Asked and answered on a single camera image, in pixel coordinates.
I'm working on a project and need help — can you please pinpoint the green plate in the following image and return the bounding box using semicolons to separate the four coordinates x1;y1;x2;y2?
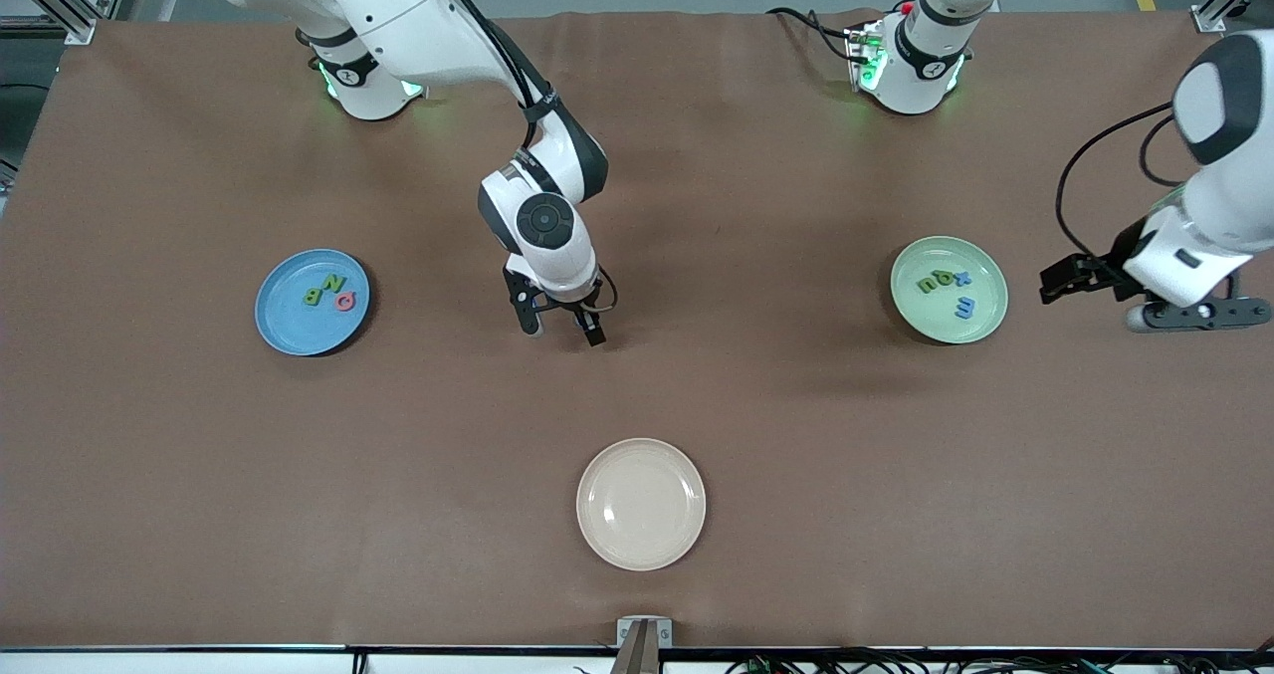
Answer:
890;235;1009;345

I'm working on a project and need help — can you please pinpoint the cream plate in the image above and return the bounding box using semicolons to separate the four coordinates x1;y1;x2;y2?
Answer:
576;438;708;572

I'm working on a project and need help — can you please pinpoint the blue plate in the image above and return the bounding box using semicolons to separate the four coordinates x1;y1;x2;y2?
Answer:
255;248;371;357

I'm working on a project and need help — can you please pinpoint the brown table cover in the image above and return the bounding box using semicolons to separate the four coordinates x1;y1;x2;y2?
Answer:
0;9;1274;650

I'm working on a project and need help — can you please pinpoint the white table edge strip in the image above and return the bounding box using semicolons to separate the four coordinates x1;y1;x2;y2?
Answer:
0;647;1274;674

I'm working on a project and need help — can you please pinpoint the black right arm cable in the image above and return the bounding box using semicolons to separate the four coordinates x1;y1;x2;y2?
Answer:
423;0;620;312

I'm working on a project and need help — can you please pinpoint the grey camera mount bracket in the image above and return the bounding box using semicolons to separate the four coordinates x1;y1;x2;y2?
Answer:
615;616;674;674

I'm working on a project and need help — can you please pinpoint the black cable at left arm base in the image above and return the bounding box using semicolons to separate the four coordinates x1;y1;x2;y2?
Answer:
766;7;859;63

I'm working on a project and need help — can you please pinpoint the black cable bundle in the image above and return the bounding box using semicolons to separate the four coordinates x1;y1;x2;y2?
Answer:
727;649;1274;674

